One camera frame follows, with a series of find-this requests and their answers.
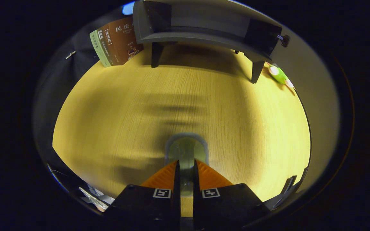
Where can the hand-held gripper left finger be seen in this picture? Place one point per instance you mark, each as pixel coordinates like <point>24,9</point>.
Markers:
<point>176,199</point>

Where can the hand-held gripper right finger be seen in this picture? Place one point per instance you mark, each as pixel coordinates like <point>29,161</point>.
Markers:
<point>197,199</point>

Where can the pale green grey-rimmed object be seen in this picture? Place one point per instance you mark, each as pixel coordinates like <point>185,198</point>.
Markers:
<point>186,150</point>

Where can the white papers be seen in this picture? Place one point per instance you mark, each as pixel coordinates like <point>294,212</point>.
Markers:
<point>103,197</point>

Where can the green pink plush toy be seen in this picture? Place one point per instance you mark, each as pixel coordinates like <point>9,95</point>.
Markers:
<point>278,75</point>

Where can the grey cabinet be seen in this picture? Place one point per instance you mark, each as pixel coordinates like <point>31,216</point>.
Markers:
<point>204,37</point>

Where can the brown book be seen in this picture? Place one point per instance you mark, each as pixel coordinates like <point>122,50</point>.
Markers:
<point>125,35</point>

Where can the white clothes peg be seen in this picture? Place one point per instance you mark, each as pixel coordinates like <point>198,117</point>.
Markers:
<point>70,55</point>

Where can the dark grey frame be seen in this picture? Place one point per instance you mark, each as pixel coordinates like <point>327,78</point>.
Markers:
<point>287,186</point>

